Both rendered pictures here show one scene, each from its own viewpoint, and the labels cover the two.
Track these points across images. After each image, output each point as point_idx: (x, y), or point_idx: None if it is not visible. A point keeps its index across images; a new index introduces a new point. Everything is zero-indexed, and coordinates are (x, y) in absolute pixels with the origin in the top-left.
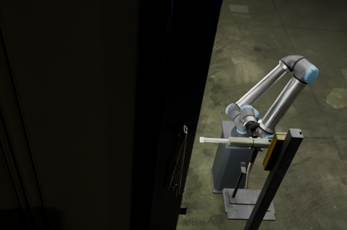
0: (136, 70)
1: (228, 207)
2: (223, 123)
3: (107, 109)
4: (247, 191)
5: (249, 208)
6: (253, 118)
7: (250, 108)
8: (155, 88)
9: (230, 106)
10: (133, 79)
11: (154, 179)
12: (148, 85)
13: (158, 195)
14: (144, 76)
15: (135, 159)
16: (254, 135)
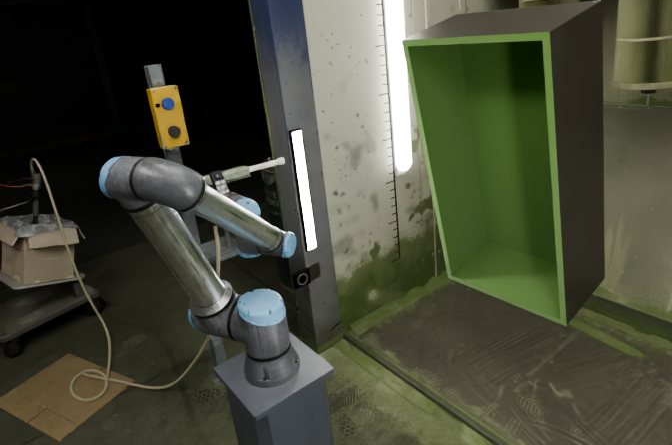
0: (326, 12)
1: (230, 240)
2: (325, 365)
3: (355, 69)
4: (212, 257)
5: (203, 250)
6: (226, 195)
7: (240, 199)
8: (312, 39)
9: (288, 231)
10: (329, 26)
11: None
12: (317, 34)
13: None
14: (320, 21)
15: (339, 155)
16: None
